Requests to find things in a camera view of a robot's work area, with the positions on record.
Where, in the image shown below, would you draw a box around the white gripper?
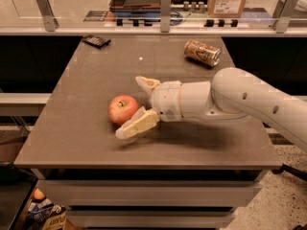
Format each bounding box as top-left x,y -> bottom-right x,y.
115,76 -> 182,139

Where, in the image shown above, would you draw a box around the red yellow apple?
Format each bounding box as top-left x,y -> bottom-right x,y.
108,95 -> 139,126

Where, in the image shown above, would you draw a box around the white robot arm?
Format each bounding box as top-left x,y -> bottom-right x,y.
115,68 -> 307,151

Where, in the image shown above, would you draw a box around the dark rxbar chocolate bar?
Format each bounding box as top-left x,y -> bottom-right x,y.
83,34 -> 111,49

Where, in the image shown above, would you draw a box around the gold crushed soda can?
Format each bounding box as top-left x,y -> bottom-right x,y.
184,40 -> 221,67

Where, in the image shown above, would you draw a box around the stacked trays behind glass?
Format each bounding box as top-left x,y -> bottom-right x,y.
109,0 -> 161,18

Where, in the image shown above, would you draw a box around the lower grey drawer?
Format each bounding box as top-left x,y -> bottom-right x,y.
67,211 -> 234,229

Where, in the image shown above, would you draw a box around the grey drawer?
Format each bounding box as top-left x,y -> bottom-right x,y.
37,180 -> 261,207
67,211 -> 234,229

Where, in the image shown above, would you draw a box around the brown cardboard box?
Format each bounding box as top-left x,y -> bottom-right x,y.
207,0 -> 247,18

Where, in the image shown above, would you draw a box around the upper grey drawer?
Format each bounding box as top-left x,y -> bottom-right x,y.
37,180 -> 261,207

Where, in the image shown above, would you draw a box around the snack bags in bin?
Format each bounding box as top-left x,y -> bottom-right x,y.
24,188 -> 66,230

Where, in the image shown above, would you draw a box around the middle metal rail bracket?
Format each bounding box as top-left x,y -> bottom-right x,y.
160,0 -> 171,33

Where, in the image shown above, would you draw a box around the metal rail bracket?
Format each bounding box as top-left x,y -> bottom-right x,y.
160,0 -> 171,33
36,0 -> 59,32
272,0 -> 298,34

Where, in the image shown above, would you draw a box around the left metal rail bracket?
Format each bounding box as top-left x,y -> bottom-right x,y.
36,0 -> 59,32

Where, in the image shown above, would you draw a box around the right metal rail bracket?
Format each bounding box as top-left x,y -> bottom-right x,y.
272,0 -> 298,34

